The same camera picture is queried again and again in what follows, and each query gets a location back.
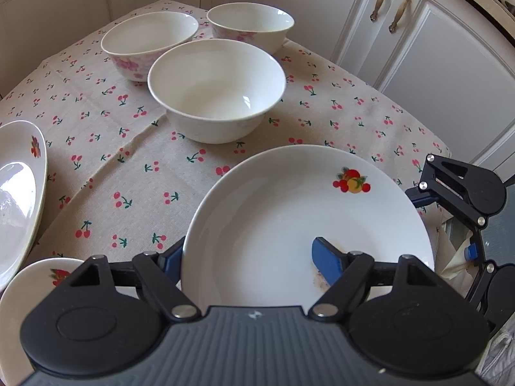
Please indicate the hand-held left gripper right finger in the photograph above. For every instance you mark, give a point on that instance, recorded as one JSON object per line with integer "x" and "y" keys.
{"x": 324, "y": 257}

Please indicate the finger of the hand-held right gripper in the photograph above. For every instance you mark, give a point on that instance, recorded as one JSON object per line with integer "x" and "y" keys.
{"x": 471, "y": 254}
{"x": 424, "y": 201}

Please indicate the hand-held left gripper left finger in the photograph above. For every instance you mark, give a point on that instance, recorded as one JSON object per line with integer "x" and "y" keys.
{"x": 174, "y": 260}

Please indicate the white plate with fruit print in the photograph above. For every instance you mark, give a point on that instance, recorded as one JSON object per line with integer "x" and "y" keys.
{"x": 273, "y": 217}

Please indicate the plain white bowl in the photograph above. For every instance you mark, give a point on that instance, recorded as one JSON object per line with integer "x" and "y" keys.
{"x": 217, "y": 88}

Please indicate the white plastic bag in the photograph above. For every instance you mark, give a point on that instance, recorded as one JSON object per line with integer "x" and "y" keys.
{"x": 454, "y": 257}

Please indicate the grey cloth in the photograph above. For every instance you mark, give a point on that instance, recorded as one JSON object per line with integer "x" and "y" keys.
{"x": 501, "y": 354}

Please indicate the cherry print tablecloth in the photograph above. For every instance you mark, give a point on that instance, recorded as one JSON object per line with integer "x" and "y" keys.
{"x": 120, "y": 161}

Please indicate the small white fruit print plate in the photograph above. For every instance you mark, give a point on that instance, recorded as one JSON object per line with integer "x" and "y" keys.
{"x": 24, "y": 289}

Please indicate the white bowl with pink flowers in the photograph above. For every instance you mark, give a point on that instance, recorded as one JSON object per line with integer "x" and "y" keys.
{"x": 145, "y": 34}
{"x": 249, "y": 18}

